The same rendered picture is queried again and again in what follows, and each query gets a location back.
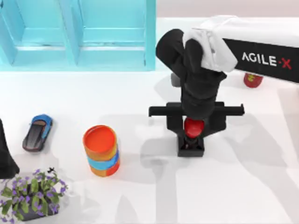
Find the orange and blue can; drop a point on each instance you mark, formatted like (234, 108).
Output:
(101, 151)

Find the red round object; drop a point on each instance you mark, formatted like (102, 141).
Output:
(252, 82)

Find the blue toy car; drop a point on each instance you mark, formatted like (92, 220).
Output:
(38, 133)

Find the light blue rack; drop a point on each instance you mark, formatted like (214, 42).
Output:
(77, 35)

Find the purple flower plant pot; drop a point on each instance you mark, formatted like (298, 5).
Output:
(32, 198)

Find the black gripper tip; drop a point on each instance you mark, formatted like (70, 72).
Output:
(5, 154)

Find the red and black stamp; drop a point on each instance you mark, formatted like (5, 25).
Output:
(192, 128)

